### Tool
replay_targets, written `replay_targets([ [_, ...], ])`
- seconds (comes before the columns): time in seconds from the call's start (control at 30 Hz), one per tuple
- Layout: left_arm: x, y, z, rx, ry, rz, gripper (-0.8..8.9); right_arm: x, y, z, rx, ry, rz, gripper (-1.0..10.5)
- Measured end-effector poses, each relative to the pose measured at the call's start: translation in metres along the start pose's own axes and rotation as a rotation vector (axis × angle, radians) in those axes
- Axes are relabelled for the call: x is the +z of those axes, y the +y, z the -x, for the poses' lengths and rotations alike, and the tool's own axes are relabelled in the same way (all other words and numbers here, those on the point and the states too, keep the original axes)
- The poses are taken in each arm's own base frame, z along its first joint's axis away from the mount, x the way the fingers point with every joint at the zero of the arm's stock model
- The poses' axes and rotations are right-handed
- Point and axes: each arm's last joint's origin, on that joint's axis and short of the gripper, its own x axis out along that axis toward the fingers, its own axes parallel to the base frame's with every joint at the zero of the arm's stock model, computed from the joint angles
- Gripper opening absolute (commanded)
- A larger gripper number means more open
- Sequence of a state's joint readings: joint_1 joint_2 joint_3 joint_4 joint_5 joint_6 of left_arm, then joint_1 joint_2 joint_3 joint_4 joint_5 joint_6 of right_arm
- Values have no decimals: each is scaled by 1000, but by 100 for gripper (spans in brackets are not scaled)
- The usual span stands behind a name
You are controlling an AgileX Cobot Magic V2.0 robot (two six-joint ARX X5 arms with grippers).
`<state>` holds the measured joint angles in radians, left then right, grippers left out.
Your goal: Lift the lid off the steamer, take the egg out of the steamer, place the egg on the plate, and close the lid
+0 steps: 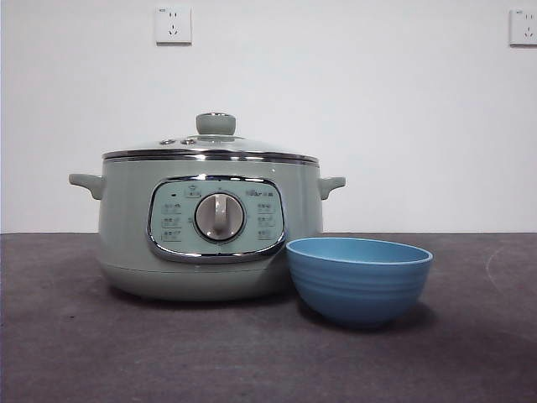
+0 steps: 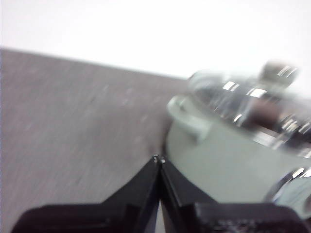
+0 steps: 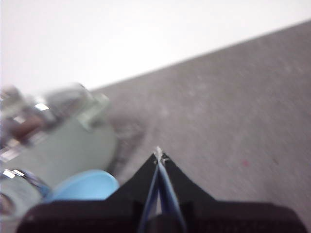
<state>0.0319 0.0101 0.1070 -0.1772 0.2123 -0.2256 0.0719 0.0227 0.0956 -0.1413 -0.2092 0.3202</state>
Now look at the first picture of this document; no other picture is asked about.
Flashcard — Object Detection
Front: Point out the white wall socket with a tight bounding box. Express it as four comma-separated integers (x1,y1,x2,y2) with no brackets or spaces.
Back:
508,8,537,48
155,6,193,46

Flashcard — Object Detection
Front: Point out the glass lid with green knob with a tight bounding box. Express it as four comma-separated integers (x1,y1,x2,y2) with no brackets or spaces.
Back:
102,112,322,163

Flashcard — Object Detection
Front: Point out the blue ribbed bowl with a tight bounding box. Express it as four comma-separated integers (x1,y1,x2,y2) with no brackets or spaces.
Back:
285,237,435,329

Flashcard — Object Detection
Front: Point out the pale green electric steamer pot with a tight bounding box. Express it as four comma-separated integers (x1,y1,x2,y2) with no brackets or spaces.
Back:
68,153,347,302

